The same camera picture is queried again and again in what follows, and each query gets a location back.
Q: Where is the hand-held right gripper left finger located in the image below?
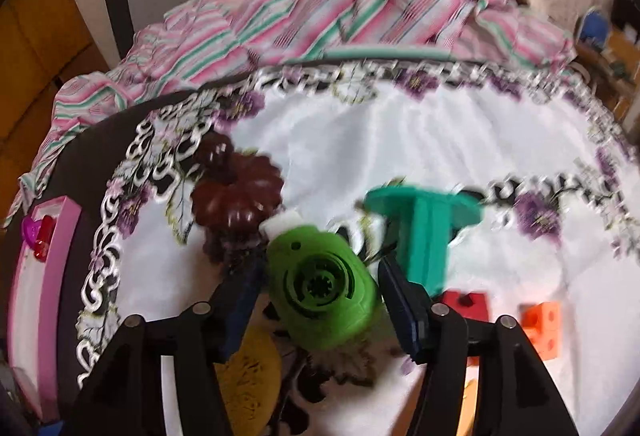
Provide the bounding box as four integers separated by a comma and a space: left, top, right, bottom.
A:
70, 261, 266, 436

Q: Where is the red plastic piece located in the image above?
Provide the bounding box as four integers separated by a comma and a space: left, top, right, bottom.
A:
32, 216, 55, 262

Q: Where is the pink heart piece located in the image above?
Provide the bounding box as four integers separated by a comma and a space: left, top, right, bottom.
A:
22, 217, 41, 249

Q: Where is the yellow curved plastic part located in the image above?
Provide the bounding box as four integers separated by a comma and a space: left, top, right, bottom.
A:
215, 341, 283, 432

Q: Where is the white plastic piece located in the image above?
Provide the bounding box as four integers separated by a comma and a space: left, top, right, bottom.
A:
260, 211, 306, 242

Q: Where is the small brown flower-shaped part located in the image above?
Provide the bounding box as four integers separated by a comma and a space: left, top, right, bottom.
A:
194, 131, 236, 167

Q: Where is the pink tray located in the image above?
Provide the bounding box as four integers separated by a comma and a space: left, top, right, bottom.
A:
7, 196, 83, 422

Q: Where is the teal flanged plastic part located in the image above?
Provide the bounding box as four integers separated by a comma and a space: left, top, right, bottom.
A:
364, 186, 485, 297

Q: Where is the green round plastic part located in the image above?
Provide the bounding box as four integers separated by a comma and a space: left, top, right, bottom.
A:
265, 226, 388, 351

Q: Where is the pink green striped cloth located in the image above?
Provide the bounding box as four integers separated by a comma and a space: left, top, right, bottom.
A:
5, 0, 581, 227

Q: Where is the wooden cabinet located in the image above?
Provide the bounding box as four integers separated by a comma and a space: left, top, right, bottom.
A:
0, 0, 111, 197

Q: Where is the orange plastic block with holes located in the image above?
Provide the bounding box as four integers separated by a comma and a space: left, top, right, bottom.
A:
520, 302, 561, 359

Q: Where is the large brown flower-shaped part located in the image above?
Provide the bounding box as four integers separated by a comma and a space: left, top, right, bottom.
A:
191, 155, 283, 229

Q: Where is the red plastic block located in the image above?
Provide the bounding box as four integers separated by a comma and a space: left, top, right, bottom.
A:
440, 291, 488, 332

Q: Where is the white floral embroidered tablecloth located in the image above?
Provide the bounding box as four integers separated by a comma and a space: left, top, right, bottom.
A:
75, 61, 640, 436

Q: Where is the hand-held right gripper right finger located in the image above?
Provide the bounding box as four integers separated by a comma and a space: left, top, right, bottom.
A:
377, 256, 581, 436

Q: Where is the black chair back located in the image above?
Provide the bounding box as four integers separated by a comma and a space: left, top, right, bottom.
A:
100, 0, 138, 59

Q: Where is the blue round object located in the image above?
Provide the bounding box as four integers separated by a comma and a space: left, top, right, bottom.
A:
580, 8, 611, 47

